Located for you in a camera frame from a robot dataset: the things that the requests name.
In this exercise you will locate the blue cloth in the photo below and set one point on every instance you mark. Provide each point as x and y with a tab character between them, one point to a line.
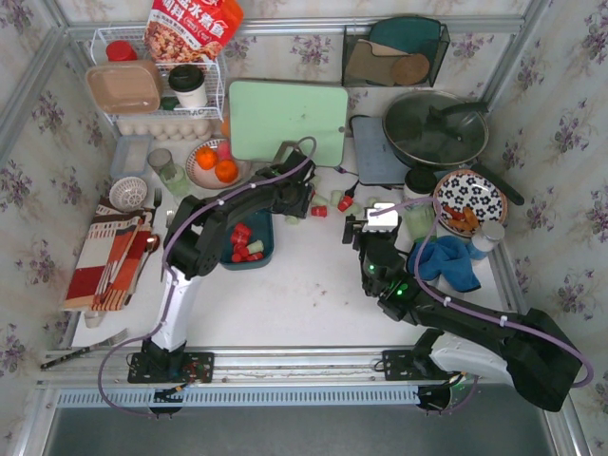
447	257

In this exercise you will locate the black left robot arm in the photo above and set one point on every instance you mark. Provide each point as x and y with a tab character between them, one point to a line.
194	242

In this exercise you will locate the white cup black lid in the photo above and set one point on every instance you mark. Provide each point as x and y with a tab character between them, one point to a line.
188	82

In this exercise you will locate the green glass bottle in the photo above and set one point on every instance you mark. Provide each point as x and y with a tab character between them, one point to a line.
419	219

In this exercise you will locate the rose gold spoon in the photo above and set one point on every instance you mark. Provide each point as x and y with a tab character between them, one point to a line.
151	246

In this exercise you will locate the black pan with glass lid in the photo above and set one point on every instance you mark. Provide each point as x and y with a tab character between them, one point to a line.
440	131

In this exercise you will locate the clear container blue lid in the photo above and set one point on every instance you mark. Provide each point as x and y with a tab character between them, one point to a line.
130	158

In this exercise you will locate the black mesh organizer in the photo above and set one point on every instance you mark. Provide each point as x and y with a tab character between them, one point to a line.
402	51

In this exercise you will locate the green cutting board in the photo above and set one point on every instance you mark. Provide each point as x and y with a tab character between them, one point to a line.
264	115

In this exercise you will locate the egg tray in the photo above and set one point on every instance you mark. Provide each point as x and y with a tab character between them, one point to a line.
168	130

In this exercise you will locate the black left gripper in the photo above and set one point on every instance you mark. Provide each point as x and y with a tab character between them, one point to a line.
300	179

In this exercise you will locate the white jar black lid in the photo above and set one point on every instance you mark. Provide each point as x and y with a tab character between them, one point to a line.
419	182

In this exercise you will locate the red snack bag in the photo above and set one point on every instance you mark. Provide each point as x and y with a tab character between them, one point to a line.
190	31

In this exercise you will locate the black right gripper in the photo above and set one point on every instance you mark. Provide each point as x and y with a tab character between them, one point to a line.
356	233

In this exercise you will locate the brown plastic lunch box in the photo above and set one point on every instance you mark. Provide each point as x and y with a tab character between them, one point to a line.
125	88

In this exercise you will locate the pink bowl with oranges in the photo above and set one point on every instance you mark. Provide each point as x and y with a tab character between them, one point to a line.
213	166

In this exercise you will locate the floral patterned plate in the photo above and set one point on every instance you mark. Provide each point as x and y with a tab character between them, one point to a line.
467	200

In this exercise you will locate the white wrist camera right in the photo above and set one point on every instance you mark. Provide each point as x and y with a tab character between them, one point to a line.
380	218

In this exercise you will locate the white strainer basket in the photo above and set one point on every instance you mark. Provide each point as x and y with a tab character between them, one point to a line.
128	194

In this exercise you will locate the striped kitchen towel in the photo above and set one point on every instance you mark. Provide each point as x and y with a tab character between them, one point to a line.
110	259

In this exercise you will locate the silver fork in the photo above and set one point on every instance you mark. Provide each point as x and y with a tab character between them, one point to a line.
157	201
170	214

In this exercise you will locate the teal plastic storage basket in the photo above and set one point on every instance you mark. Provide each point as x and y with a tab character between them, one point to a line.
262	227

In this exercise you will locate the red capped jar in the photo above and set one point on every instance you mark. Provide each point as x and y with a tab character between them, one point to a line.
120	51

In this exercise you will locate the blue jar silver lid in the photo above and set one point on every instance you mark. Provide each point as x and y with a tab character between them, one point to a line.
485	239

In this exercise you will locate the green glass cup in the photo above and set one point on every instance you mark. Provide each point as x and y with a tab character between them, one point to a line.
172	176

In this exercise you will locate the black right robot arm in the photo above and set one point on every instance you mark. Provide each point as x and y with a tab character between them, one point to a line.
527	351

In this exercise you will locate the grey induction cooker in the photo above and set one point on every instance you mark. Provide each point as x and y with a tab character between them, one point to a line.
375	160

